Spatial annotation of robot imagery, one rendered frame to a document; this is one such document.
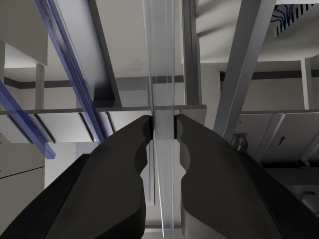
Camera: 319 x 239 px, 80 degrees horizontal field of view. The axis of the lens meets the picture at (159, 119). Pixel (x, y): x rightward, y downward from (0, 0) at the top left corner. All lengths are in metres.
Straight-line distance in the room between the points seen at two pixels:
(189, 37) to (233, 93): 0.38
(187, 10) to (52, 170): 3.55
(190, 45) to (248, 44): 0.39
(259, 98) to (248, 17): 3.34
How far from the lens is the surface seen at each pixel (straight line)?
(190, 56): 0.67
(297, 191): 0.56
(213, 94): 3.24
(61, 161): 3.81
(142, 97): 3.32
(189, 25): 0.71
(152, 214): 3.54
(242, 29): 0.34
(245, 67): 0.32
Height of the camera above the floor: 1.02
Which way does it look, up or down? 5 degrees down
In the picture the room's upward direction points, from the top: 179 degrees clockwise
